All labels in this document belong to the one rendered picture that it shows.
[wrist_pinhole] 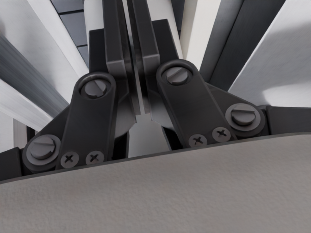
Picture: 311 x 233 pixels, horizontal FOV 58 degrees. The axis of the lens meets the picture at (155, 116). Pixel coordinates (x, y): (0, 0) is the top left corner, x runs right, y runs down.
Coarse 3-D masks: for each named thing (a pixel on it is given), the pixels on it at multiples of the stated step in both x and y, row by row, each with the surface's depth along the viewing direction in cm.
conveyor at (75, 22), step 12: (60, 0) 16; (72, 0) 16; (180, 0) 18; (60, 12) 17; (72, 12) 17; (180, 12) 19; (72, 24) 18; (84, 24) 18; (180, 24) 20; (72, 36) 19; (84, 36) 20; (84, 48) 21; (84, 60) 23
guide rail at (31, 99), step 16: (0, 32) 7; (0, 48) 7; (0, 64) 7; (16, 64) 8; (0, 80) 7; (16, 80) 8; (32, 80) 9; (0, 96) 8; (16, 96) 8; (32, 96) 9; (48, 96) 10; (16, 112) 9; (32, 112) 9; (48, 112) 10; (32, 128) 11
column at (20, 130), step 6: (18, 126) 35; (24, 126) 35; (18, 132) 35; (24, 132) 35; (30, 132) 36; (36, 132) 35; (18, 138) 35; (24, 138) 35; (30, 138) 36; (18, 144) 35; (24, 144) 35
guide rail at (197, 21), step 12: (192, 0) 13; (204, 0) 13; (216, 0) 13; (192, 12) 14; (204, 12) 13; (216, 12) 14; (192, 24) 14; (204, 24) 14; (180, 36) 18; (192, 36) 15; (204, 36) 16; (192, 48) 17; (204, 48) 17; (192, 60) 18
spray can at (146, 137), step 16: (96, 0) 14; (160, 0) 14; (96, 16) 14; (128, 16) 14; (160, 16) 14; (128, 32) 13; (176, 32) 15; (176, 48) 14; (144, 112) 12; (144, 128) 12; (160, 128) 12; (144, 144) 12; (160, 144) 12
